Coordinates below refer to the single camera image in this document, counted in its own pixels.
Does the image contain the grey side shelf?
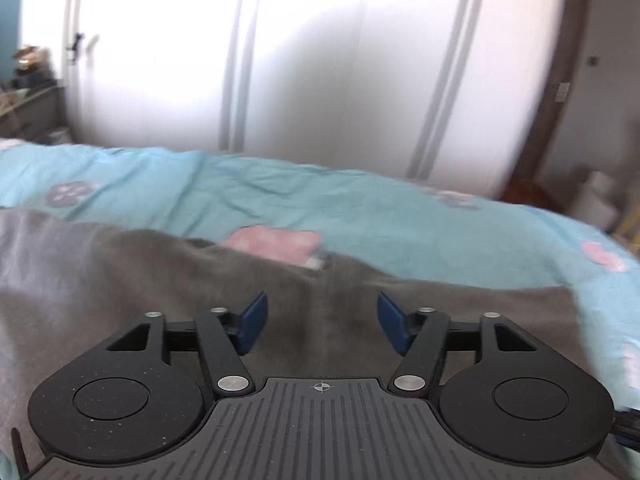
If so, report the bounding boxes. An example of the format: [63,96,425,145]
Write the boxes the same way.
[0,85,67,147]

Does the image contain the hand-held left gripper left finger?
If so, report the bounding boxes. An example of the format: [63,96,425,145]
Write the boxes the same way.
[105,291,269,397]

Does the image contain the grey sweat pants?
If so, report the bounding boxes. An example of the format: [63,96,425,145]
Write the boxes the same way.
[0,208,618,480]

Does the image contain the brown wooden door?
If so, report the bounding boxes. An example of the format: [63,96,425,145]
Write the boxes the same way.
[499,0,592,207]

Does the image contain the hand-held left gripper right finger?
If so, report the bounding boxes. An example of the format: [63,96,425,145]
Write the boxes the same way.
[376,292,540,397]

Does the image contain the white box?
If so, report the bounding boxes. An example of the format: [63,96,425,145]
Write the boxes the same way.
[569,170,623,233]

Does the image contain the metal pot with lid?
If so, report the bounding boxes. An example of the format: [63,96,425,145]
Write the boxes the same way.
[12,46,55,78]

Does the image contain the light blue printed bed sheet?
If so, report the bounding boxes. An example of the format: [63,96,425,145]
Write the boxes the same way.
[0,137,640,413]

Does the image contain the white wardrobe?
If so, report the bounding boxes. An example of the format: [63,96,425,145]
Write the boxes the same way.
[19,0,572,202]

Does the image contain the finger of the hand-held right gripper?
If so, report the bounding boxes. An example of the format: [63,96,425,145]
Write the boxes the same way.
[612,407,640,450]

